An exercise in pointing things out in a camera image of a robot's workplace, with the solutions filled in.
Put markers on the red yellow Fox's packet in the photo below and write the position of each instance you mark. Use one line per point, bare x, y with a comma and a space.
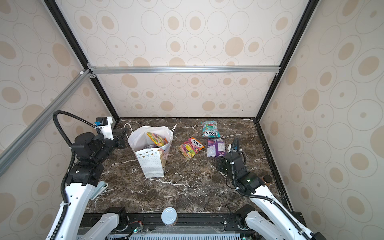
157, 139

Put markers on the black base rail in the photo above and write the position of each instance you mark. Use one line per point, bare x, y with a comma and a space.
146, 226

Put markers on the right black frame post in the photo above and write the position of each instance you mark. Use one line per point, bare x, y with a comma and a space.
302, 25

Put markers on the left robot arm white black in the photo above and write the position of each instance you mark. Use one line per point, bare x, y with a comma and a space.
88, 152

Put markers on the left diagonal aluminium rail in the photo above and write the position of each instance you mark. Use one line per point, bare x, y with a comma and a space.
26, 137

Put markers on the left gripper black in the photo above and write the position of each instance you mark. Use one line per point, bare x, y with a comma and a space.
120, 137

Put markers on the brown round object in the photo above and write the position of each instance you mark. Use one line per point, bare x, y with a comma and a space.
267, 179

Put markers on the white paper bag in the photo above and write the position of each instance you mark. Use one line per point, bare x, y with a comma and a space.
152, 161

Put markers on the teal Fox's candy packet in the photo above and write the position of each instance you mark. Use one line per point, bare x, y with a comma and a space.
210, 129

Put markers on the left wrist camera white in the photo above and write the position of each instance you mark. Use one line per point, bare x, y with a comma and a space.
104, 125

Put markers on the horizontal aluminium rail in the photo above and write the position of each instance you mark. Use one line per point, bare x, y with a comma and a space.
187, 70

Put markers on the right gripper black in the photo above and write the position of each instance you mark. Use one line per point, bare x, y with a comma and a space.
220, 163

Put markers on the light green plastic piece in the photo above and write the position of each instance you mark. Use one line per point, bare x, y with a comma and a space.
100, 188

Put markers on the white round cap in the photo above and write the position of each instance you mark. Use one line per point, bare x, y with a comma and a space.
169, 216

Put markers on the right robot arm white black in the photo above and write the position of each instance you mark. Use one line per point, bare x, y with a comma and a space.
281, 224

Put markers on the black frame post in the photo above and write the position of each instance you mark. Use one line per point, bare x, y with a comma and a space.
302, 25
63, 25

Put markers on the left black frame post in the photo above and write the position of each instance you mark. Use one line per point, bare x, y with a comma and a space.
63, 25

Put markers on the purple candy packet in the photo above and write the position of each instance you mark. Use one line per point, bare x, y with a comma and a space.
216, 148

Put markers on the orange red Fox's packet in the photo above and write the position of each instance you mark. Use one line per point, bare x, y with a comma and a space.
191, 147

